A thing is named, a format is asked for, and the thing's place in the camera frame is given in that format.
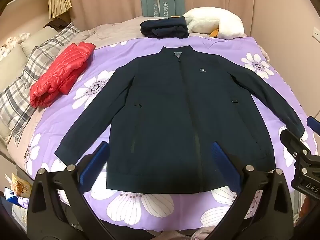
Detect row of pale books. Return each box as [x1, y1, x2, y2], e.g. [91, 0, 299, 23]
[48, 0, 72, 20]

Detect beige curtain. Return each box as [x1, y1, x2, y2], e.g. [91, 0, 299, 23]
[62, 0, 253, 30]

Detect yellow snack packet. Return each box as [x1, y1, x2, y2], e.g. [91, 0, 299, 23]
[5, 173, 32, 197]

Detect wooden shelf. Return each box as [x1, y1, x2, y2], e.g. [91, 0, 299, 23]
[0, 0, 66, 34]

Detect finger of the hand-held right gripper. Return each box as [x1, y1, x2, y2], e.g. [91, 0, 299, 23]
[279, 127, 313, 158]
[307, 116, 320, 132]

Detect grey plaid pillow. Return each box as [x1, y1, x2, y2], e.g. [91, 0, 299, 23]
[0, 22, 81, 144]

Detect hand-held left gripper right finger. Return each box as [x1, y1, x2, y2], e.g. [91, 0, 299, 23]
[207, 142, 293, 240]

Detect purple floral blanket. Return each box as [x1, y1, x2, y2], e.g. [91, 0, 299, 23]
[24, 35, 320, 233]

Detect folded dark navy clothes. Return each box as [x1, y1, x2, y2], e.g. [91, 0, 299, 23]
[140, 16, 189, 39]

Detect red down jacket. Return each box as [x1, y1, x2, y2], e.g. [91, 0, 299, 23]
[29, 42, 96, 109]

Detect dark brown cloth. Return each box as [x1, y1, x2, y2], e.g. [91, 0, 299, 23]
[44, 18, 68, 30]

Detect blue printed box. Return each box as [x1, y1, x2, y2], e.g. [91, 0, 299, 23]
[3, 187, 29, 210]

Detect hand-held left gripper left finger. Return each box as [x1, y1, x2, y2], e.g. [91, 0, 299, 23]
[26, 142, 113, 240]

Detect white plush toys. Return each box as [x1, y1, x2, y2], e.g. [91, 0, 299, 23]
[0, 32, 31, 58]

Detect beige pillow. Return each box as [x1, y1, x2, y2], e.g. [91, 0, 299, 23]
[0, 44, 28, 94]
[20, 26, 64, 57]

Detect white plush goose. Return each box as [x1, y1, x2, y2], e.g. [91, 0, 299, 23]
[181, 8, 246, 40]

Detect navy zip jacket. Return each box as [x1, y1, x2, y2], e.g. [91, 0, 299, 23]
[54, 45, 306, 195]

